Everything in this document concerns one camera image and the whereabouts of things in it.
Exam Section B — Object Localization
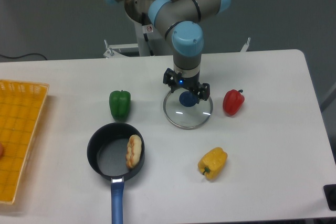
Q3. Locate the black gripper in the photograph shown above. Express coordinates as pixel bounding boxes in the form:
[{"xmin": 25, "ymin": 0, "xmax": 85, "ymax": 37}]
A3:
[{"xmin": 163, "ymin": 68, "xmax": 210, "ymax": 103}]

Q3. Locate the green toy bell pepper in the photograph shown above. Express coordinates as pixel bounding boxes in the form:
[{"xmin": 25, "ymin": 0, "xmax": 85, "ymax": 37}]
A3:
[{"xmin": 109, "ymin": 90, "xmax": 131, "ymax": 121}]

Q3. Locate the black cable on floor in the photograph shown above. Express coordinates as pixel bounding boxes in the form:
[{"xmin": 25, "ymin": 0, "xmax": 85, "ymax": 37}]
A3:
[{"xmin": 0, "ymin": 53, "xmax": 48, "ymax": 61}]

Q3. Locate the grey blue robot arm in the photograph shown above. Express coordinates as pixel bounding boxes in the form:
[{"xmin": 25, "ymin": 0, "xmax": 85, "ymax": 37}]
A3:
[{"xmin": 106, "ymin": 0, "xmax": 231, "ymax": 101}]

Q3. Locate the black object at table edge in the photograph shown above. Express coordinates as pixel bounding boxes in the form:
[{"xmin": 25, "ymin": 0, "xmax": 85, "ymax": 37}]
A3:
[{"xmin": 323, "ymin": 184, "xmax": 336, "ymax": 211}]

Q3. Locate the black saucepan blue handle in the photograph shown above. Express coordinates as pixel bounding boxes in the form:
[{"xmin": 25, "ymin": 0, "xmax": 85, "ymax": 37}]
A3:
[{"xmin": 87, "ymin": 123, "xmax": 145, "ymax": 223}]

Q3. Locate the yellow toy bell pepper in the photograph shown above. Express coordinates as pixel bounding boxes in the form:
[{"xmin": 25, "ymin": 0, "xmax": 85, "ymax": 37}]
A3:
[{"xmin": 197, "ymin": 147, "xmax": 228, "ymax": 180}]

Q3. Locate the red toy bell pepper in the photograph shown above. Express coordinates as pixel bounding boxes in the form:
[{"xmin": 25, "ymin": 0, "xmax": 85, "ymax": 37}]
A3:
[{"xmin": 223, "ymin": 89, "xmax": 245, "ymax": 116}]

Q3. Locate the glass pot lid blue knob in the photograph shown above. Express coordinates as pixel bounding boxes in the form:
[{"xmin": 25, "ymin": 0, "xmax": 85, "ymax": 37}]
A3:
[{"xmin": 162, "ymin": 89, "xmax": 214, "ymax": 130}]

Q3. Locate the yellow plastic basket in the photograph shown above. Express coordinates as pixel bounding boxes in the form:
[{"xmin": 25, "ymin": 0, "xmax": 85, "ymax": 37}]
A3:
[{"xmin": 1, "ymin": 79, "xmax": 49, "ymax": 205}]

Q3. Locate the toy bread pastry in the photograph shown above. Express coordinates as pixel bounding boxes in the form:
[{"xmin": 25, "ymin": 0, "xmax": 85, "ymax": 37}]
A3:
[{"xmin": 125, "ymin": 135, "xmax": 142, "ymax": 169}]

